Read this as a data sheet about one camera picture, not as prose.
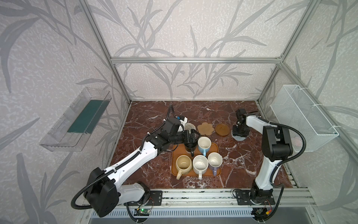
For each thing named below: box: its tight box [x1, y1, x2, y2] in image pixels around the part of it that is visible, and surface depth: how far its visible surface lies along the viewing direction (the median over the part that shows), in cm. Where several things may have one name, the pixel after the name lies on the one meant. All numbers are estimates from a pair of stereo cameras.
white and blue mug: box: [197, 136, 212, 157], surface depth 86 cm
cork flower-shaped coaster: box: [197, 122, 214, 136], surface depth 105 cm
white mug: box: [192, 154, 209, 180], surface depth 80 cm
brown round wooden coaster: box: [215, 123, 230, 137], surface depth 104 cm
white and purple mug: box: [207, 152, 223, 176], surface depth 82 cm
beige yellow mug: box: [175, 154, 193, 181], surface depth 79 cm
